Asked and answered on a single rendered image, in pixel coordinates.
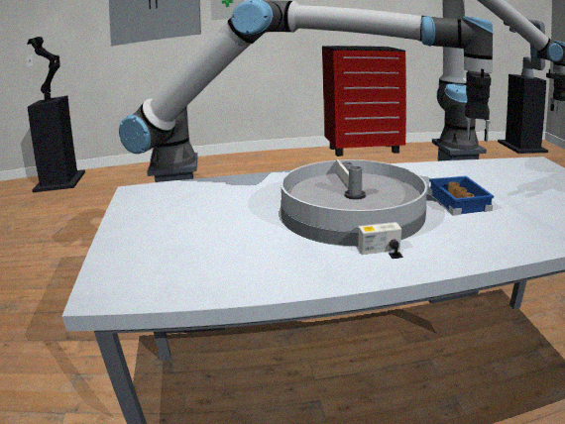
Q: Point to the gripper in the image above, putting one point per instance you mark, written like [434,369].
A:
[561,84]
[478,95]

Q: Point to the steel bushing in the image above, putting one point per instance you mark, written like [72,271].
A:
[356,190]
[356,174]

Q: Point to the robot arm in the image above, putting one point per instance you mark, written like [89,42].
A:
[344,19]
[455,62]

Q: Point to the blue crate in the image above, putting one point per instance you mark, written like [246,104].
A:
[477,205]

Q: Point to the grey corner guide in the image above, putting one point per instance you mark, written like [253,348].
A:
[490,208]
[458,211]

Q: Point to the grey turntable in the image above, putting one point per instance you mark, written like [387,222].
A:
[318,203]

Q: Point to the red tool cabinet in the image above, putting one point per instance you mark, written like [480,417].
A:
[362,97]

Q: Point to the white control box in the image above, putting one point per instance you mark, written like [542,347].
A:
[375,238]

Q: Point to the white green sign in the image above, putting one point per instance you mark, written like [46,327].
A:
[219,10]

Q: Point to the white table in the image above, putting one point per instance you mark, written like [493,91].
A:
[221,256]

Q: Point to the black box pedestal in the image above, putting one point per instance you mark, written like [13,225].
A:
[525,115]
[53,146]

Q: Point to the grey wall board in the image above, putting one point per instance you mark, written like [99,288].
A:
[154,22]

